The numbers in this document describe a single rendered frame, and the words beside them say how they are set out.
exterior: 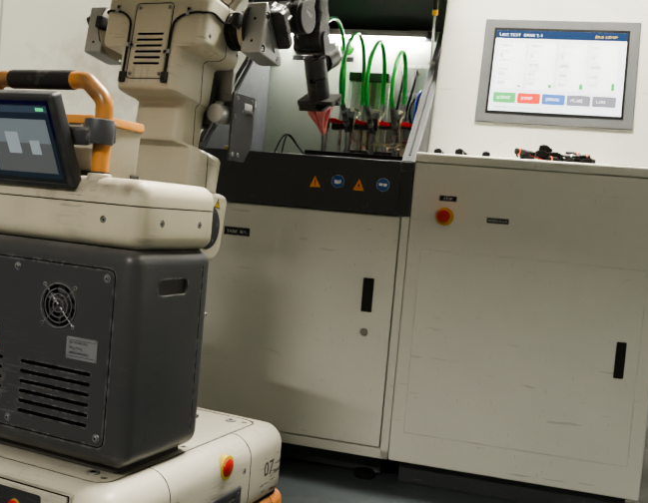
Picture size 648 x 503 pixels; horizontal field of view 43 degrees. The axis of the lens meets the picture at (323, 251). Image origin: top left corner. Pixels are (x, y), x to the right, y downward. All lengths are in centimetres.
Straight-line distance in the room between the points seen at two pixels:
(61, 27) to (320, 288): 217
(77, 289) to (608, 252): 144
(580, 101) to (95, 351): 171
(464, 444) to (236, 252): 89
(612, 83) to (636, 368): 87
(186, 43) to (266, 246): 85
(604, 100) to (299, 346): 119
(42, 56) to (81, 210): 255
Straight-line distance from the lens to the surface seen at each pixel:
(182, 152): 187
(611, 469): 245
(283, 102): 307
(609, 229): 236
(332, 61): 216
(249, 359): 254
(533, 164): 236
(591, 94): 266
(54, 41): 410
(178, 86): 184
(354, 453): 250
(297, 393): 251
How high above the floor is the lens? 79
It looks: 3 degrees down
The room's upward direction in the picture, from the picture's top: 5 degrees clockwise
